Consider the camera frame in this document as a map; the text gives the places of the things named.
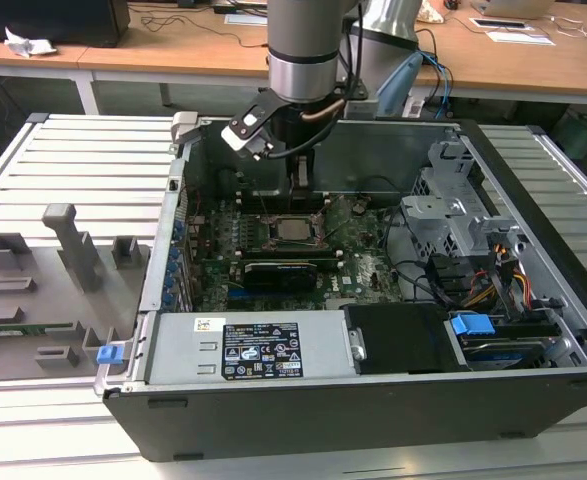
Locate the grey power supply with label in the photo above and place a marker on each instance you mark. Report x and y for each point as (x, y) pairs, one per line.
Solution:
(183, 350)

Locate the green bag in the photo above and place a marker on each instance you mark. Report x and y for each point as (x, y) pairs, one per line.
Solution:
(578, 132)

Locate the black computer box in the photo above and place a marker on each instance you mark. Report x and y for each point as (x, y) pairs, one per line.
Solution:
(48, 22)

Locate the green RAM stick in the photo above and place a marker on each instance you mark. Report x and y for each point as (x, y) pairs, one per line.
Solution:
(33, 328)

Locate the beige crumpled cloth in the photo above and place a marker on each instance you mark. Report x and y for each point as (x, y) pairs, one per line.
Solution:
(434, 12)

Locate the CPU socket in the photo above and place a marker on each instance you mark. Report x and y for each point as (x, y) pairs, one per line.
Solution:
(272, 242)

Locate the round coin cell battery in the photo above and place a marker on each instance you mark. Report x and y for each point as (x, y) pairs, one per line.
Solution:
(360, 204)

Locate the white paper sheet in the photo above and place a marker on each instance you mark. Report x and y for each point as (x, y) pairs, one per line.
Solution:
(245, 19)
(520, 38)

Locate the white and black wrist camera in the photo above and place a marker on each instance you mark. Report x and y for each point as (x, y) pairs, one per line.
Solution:
(243, 131)

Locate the black graphics card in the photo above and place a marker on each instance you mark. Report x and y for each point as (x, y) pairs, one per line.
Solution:
(280, 277)

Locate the wooden desk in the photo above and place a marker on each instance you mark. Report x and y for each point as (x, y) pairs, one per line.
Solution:
(173, 50)
(23, 65)

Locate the white power adapter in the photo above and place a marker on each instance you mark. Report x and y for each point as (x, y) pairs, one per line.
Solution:
(414, 106)

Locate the blue slot retainer clip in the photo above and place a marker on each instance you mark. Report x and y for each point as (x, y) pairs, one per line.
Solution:
(177, 229)
(174, 256)
(171, 271)
(168, 286)

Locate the grey parts rack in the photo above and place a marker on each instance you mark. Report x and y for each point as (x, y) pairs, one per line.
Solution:
(48, 300)

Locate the crumpled white paper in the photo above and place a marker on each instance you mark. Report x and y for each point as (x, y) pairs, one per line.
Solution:
(28, 45)

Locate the silver metal drive cage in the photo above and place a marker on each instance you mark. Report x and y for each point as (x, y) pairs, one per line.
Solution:
(433, 220)

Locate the hard disk in blue carrier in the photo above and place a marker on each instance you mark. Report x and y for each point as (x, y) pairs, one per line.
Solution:
(470, 330)

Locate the CPU with silver top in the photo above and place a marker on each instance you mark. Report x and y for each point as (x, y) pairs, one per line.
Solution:
(294, 230)

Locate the black RAM slot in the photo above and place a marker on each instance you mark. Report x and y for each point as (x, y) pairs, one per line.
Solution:
(330, 260)
(293, 251)
(276, 198)
(276, 207)

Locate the blue plastic latch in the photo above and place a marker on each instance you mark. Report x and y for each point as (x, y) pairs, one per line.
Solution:
(109, 355)

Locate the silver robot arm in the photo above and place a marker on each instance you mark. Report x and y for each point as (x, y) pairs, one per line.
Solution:
(300, 50)

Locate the black and grey PC case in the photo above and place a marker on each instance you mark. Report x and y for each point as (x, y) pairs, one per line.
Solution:
(323, 425)

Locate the green motherboard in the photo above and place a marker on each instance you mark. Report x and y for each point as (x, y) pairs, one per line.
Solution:
(373, 235)

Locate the silver laptop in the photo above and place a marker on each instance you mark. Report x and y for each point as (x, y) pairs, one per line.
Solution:
(513, 6)

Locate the thin metal locking lever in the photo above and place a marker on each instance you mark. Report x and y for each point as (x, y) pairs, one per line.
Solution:
(263, 207)
(298, 244)

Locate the black plastic shroud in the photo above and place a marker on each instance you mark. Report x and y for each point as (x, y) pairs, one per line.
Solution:
(403, 340)

